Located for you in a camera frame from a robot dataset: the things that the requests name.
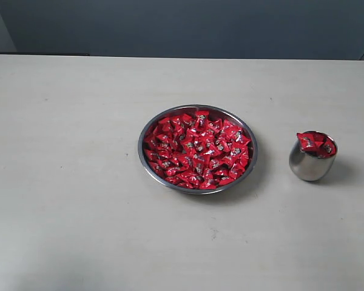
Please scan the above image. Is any red foil snack packet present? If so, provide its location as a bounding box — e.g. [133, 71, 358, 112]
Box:
[297, 132, 325, 152]

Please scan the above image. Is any pile of red candies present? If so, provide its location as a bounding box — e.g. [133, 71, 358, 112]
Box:
[143, 110, 252, 190]

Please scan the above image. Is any round steel plate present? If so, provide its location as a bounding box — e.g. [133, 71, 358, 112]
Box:
[137, 104, 258, 196]

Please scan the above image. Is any steel cup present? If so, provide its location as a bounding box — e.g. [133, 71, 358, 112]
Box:
[289, 138, 337, 182]

